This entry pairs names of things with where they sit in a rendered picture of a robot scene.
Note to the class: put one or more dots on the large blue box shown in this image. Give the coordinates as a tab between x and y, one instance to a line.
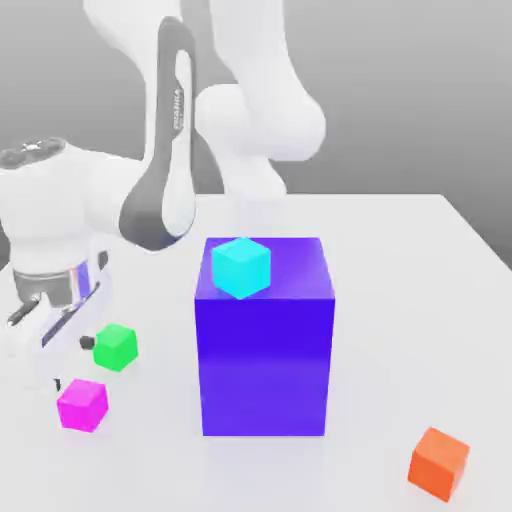
264	368

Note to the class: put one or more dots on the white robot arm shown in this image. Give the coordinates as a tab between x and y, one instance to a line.
260	100

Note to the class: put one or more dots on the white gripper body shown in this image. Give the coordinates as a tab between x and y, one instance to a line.
76	326

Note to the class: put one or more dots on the small green cube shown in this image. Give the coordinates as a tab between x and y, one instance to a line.
115	348

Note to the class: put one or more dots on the small orange cube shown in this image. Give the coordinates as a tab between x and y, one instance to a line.
438	466

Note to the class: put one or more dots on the small magenta cube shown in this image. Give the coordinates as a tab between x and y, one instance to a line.
82	406

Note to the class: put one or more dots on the small cyan cube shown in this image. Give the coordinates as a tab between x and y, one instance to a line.
240	268

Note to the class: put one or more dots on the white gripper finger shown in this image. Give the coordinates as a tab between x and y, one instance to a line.
57	384
86	342

